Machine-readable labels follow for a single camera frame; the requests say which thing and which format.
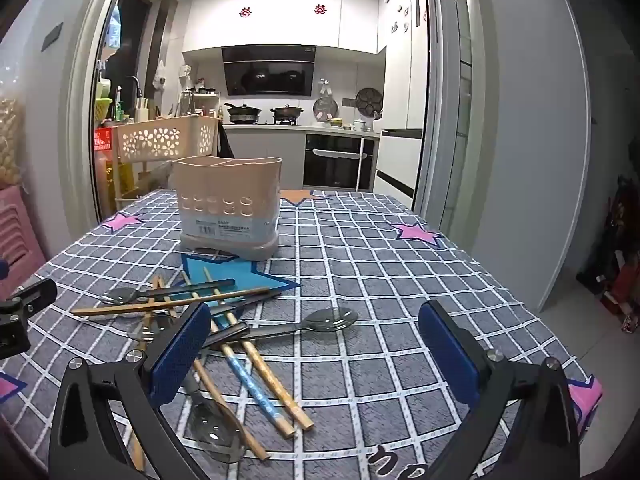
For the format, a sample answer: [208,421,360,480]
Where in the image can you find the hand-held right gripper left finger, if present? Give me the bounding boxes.
[47,301,213,480]

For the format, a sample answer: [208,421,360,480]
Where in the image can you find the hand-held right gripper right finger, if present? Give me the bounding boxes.
[417,300,593,480]

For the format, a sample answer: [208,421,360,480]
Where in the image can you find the beige plastic utensil holder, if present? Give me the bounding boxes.
[170,156,283,262]

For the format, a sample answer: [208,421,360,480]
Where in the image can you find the pink plastic stool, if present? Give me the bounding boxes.
[0,184,48,301]

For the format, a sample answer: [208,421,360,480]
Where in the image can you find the clear bag of pale beans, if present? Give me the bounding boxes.
[0,95,25,188]

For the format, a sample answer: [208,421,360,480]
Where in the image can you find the yellow packet in cart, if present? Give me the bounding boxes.
[102,157,133,186]

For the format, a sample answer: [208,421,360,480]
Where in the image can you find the beige flower-cutout basket cart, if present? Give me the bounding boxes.
[111,116,218,211]

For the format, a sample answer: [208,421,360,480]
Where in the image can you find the black hanging cloth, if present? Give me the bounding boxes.
[216,122,236,158]

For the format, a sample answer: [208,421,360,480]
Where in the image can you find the black built-in oven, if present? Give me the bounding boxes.
[303,132,376,191]

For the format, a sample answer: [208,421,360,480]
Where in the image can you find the black kitchen faucet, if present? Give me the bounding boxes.
[122,76,143,111]

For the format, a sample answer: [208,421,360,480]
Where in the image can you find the black wok with lid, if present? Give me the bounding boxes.
[223,102,262,124]

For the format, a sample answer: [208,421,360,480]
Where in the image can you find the spice rack with bottles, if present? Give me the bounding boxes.
[180,87,223,121]

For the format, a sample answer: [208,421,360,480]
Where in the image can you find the dark round patterned tray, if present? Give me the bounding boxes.
[356,87,385,120]

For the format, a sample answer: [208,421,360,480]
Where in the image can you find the dark cooking pot with lid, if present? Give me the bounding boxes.
[270,104,303,125]

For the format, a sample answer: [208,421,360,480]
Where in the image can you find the blue hanging bag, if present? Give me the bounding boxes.
[107,5,123,51]

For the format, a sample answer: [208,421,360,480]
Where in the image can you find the white refrigerator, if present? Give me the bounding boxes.
[375,0,431,201]

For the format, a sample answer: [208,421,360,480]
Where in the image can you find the black range hood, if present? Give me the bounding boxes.
[221,46,318,97]

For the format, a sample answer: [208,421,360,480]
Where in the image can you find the cluster of fridge magnets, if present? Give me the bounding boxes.
[390,0,426,33]

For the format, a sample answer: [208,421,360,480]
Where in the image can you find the white upper kitchen cabinets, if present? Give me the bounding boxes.
[182,0,381,56]

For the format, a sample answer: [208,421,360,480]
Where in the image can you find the grey sliding door frame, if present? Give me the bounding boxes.
[67,0,501,221]

